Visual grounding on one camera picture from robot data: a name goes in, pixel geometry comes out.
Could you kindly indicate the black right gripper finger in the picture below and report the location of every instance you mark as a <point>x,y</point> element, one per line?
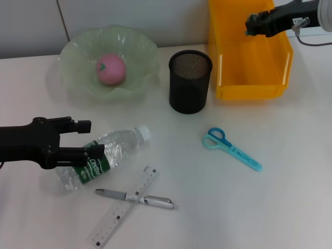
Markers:
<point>265,16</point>
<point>259,28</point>

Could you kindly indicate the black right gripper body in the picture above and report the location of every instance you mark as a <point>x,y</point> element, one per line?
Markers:
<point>285,15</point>

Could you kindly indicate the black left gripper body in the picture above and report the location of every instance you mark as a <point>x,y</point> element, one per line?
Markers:
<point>26,142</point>

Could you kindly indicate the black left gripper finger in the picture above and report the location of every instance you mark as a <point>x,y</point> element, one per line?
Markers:
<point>84,126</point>
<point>96,151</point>

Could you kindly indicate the clear green-label water bottle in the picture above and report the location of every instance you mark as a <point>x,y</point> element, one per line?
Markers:
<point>122,145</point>

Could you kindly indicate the pink peach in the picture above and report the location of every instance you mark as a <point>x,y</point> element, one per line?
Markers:
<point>111,70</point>

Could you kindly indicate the clear plastic ruler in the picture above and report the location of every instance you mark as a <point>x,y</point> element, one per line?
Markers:
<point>116,215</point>

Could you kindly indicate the grey white pen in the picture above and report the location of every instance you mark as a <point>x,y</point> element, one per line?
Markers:
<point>155,200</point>

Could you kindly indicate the pale green glass fruit plate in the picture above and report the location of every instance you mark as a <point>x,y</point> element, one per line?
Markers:
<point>129,52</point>

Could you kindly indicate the black mesh pen holder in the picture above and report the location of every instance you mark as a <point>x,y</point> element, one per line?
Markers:
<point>189,88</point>

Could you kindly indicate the blue teal scissors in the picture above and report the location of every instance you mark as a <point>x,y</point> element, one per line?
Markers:
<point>233,150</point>

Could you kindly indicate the yellow plastic bin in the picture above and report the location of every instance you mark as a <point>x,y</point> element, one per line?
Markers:
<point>246,64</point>

